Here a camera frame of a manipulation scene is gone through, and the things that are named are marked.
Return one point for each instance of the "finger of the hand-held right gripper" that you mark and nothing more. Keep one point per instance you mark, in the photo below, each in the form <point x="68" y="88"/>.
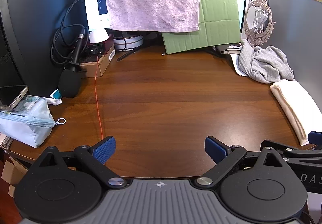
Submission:
<point x="315" y="137"/>
<point x="281" y="147"/>

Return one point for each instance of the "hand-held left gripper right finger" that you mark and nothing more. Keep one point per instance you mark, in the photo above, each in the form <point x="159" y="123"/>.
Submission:
<point x="215" y="149"/>

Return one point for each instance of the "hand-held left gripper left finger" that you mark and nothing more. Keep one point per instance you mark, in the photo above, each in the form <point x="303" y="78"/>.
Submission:
<point x="105" y="149"/>

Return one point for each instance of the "grey ribbed shirt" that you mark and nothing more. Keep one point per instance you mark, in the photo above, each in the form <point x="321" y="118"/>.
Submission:
<point x="266" y="65"/>

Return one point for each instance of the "cream folded cloth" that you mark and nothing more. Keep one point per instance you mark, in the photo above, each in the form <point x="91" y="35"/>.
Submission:
<point x="294" y="105"/>

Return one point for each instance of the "white and blue packet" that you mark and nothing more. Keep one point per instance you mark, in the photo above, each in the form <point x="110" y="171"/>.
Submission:
<point x="55" y="98"/>

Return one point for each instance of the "black microphone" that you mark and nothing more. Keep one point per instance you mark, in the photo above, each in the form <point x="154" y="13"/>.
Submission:
<point x="69" y="83"/>

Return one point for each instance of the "light blue zipper pouch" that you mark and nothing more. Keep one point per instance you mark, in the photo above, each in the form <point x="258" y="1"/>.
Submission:
<point x="27" y="128"/>

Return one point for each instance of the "brown cardboard box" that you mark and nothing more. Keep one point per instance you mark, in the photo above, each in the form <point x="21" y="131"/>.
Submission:
<point x="104" y="65"/>

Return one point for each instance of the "cartoon printed mouse pad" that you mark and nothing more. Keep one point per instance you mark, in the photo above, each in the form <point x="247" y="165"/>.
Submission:
<point x="235" y="63"/>

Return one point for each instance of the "open cardboard carton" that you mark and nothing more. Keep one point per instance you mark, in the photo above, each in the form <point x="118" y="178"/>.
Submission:
<point x="10" y="171"/>

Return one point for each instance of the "dark book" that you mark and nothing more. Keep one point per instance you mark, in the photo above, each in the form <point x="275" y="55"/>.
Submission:
<point x="226" y="49"/>

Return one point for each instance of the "red audio interface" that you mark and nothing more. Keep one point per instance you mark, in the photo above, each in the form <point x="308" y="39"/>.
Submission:
<point x="107" y="46"/>

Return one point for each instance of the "smartphone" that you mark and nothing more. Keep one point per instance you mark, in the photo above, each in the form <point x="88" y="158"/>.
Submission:
<point x="11" y="95"/>

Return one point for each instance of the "white dome lamp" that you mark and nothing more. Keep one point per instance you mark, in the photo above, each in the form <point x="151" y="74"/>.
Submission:
<point x="98" y="36"/>

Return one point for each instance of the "green cardboard sheet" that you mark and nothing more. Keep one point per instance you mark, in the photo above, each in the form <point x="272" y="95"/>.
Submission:
<point x="218" y="12"/>

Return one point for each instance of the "black computer case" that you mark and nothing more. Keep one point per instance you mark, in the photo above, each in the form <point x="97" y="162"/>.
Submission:
<point x="32" y="25"/>

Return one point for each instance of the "oval mirror with ornate frame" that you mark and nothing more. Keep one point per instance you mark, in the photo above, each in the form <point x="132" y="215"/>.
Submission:
<point x="251" y="15"/>

